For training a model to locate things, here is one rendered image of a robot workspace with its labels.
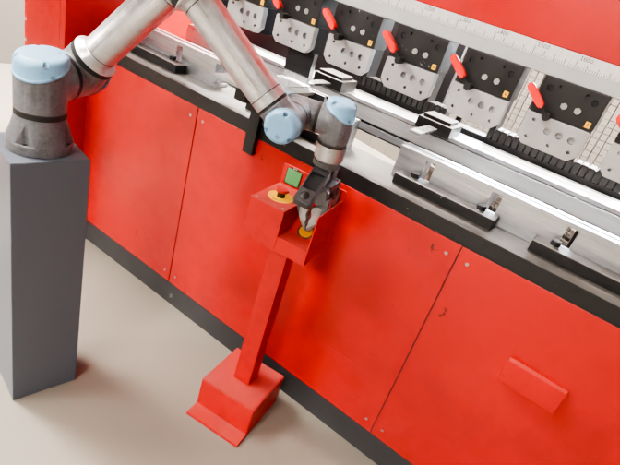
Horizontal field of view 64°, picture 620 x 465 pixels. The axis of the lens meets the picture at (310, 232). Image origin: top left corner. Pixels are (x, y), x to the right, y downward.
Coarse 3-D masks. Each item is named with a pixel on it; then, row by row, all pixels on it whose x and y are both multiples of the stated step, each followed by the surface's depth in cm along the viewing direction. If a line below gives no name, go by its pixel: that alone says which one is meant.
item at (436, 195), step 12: (396, 180) 139; (408, 180) 137; (420, 180) 139; (420, 192) 136; (432, 192) 134; (444, 192) 136; (444, 204) 133; (456, 204) 132; (468, 204) 132; (468, 216) 131; (480, 216) 129; (492, 216) 130
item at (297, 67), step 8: (288, 56) 157; (296, 56) 155; (304, 56) 154; (312, 56) 152; (288, 64) 158; (296, 64) 156; (304, 64) 154; (312, 64) 153; (288, 72) 160; (296, 72) 157; (304, 72) 155; (312, 72) 155; (304, 80) 157
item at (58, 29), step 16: (32, 0) 184; (48, 0) 178; (64, 0) 174; (80, 0) 177; (96, 0) 182; (112, 0) 187; (32, 16) 186; (48, 16) 181; (64, 16) 176; (80, 16) 180; (96, 16) 185; (176, 16) 214; (32, 32) 189; (48, 32) 183; (64, 32) 179; (80, 32) 183; (176, 32) 218; (64, 48) 181; (80, 112) 199; (80, 128) 202; (80, 144) 206
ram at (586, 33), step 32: (352, 0) 137; (416, 0) 128; (448, 0) 124; (480, 0) 120; (512, 0) 116; (544, 0) 112; (576, 0) 109; (608, 0) 106; (448, 32) 126; (544, 32) 114; (576, 32) 111; (608, 32) 107; (544, 64) 116
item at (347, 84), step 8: (320, 72) 174; (328, 72) 173; (336, 72) 175; (312, 80) 166; (320, 80) 170; (328, 80) 172; (336, 80) 171; (344, 80) 172; (352, 80) 177; (328, 88) 173; (336, 88) 171; (344, 88) 172; (352, 88) 177
